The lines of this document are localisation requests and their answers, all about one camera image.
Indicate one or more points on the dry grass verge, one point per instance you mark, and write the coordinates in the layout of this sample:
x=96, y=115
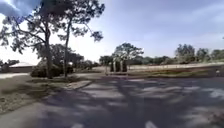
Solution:
x=16, y=93

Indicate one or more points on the grey asphalt road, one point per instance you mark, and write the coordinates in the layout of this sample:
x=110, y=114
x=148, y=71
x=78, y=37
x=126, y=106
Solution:
x=133, y=100

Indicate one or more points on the grass field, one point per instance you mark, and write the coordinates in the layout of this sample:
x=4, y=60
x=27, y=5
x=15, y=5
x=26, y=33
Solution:
x=166, y=72

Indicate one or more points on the dark bushes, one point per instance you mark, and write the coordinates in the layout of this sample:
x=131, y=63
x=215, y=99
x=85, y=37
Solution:
x=40, y=71

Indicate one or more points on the row of trees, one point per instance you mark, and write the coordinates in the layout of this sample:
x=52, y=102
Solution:
x=186, y=53

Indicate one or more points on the tall pine tree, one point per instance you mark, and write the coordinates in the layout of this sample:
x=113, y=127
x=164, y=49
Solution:
x=66, y=50
x=48, y=60

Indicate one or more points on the robot's own part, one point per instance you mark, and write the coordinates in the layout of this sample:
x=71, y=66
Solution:
x=150, y=125

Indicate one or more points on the broad leafy tree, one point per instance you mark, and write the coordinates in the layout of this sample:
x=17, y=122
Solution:
x=126, y=51

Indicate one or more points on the low building with pale roof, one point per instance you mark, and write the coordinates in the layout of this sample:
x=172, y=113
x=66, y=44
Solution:
x=21, y=67

